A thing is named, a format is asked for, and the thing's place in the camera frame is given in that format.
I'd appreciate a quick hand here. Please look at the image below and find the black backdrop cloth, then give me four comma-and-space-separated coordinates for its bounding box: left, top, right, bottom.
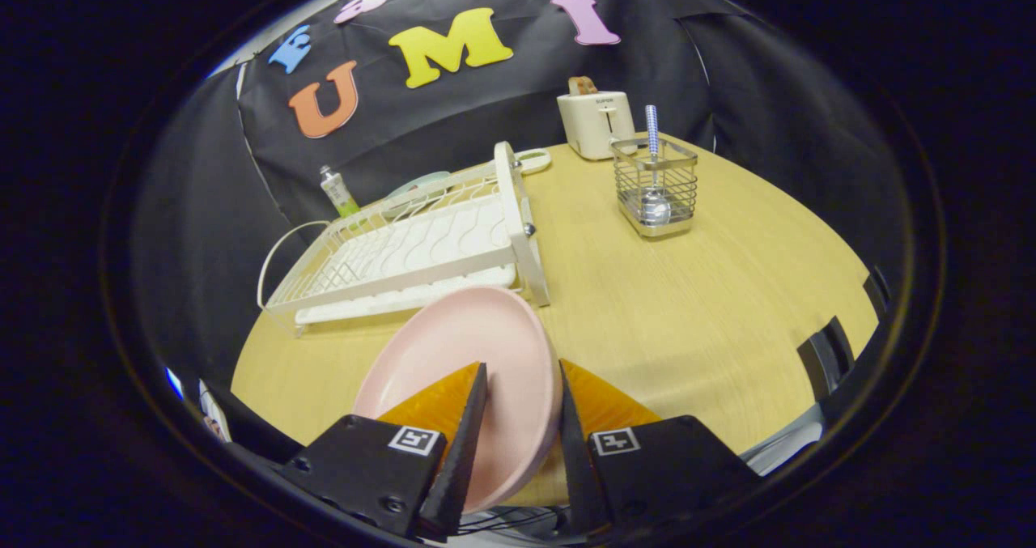
129, 0, 907, 371

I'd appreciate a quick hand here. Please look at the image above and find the white wire dish rack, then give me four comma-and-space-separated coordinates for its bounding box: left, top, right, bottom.
257, 141, 553, 338

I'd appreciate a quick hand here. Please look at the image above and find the clear bottle with green liquid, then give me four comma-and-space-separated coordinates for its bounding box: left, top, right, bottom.
319, 165, 361, 219

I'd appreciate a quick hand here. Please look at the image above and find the white toaster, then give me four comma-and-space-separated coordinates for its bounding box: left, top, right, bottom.
557, 91, 636, 161

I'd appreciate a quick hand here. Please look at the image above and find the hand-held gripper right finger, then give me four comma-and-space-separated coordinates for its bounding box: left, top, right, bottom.
558, 359, 762, 537

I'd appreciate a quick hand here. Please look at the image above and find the spoon with blue checked handle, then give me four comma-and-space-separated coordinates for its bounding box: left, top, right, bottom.
639, 104, 673, 227

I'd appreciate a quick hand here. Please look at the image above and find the black table edge bracket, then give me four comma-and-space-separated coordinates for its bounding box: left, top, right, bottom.
797, 316, 855, 403
862, 266, 891, 318

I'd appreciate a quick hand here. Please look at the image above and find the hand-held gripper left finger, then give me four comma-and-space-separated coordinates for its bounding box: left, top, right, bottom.
275, 360, 490, 543

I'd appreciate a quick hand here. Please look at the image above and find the pink plate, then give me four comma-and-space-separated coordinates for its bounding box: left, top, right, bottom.
354, 285, 563, 515

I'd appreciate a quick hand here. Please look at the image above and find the metal wire basket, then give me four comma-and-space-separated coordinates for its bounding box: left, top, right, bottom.
610, 137, 698, 238

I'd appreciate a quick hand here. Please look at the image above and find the pale green plate with food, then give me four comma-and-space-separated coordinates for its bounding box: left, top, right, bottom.
380, 171, 452, 213

